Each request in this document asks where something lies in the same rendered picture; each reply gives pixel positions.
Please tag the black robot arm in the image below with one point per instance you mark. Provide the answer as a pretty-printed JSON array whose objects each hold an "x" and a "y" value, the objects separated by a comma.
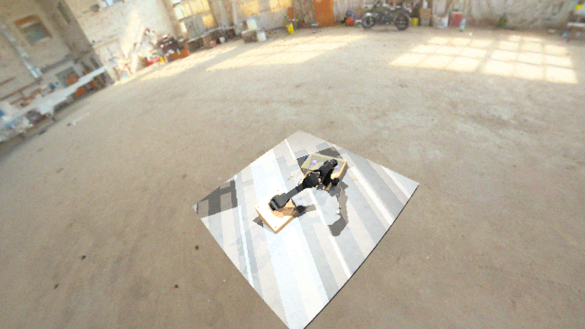
[{"x": 311, "y": 180}]

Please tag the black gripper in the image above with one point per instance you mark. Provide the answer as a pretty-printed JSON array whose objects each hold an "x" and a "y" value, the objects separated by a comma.
[{"x": 328, "y": 180}]

